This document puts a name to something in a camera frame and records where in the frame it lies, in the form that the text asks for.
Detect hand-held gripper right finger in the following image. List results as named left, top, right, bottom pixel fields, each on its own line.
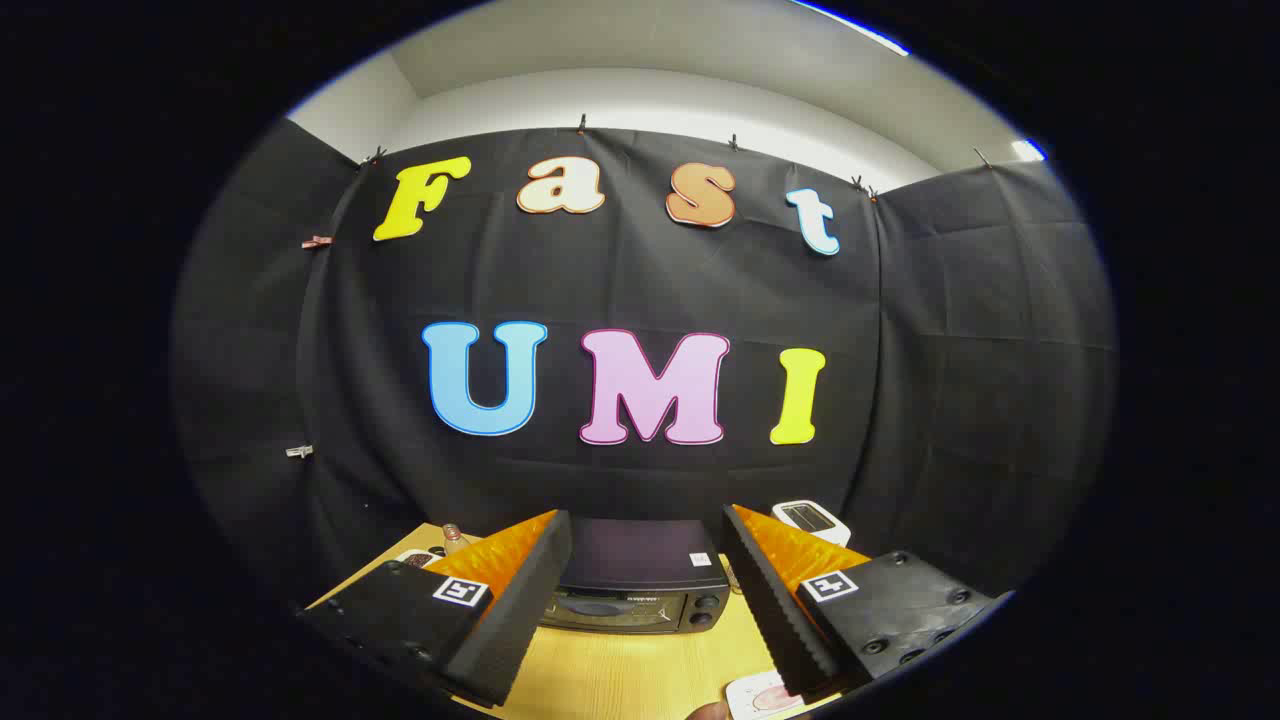
left=720, top=503, right=1015, bottom=703

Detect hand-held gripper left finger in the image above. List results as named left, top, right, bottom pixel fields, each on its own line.
left=298, top=508, right=575, bottom=709

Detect white square plate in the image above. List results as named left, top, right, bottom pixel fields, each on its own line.
left=725, top=672, right=807, bottom=720

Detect black toaster oven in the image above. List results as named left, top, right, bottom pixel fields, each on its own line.
left=540, top=517, right=732, bottom=636

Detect white bread toaster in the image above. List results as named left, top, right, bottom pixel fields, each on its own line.
left=772, top=499, right=852, bottom=549

